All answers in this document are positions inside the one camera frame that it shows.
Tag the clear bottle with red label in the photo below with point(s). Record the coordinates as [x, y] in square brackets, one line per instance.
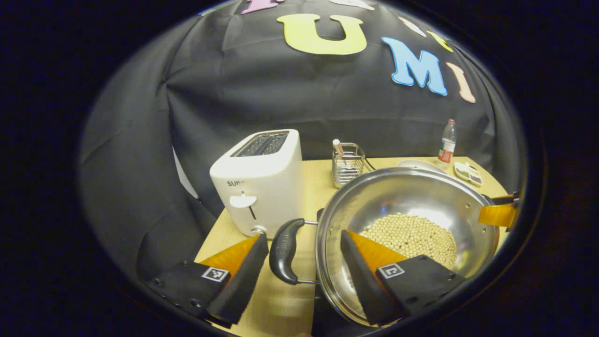
[447, 142]

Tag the white round plate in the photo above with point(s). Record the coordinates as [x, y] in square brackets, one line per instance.
[421, 164]

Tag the pile of pale beans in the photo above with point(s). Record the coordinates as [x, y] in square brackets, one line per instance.
[412, 236]

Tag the white divided spice dish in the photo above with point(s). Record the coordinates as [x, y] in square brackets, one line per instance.
[468, 173]

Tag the pink utensil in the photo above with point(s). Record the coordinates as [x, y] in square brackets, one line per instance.
[338, 146]

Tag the black backdrop cloth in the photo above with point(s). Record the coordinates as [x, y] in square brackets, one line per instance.
[281, 93]

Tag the white toaster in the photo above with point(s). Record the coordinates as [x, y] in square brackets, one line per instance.
[266, 187]

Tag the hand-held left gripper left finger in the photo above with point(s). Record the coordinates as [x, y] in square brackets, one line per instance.
[243, 281]

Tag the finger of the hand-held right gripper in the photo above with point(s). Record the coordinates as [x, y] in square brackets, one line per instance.
[505, 200]
[496, 215]

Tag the black induction cooktop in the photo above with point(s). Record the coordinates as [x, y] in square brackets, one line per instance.
[325, 318]

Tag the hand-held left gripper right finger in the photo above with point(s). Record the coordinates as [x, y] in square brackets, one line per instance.
[362, 281]

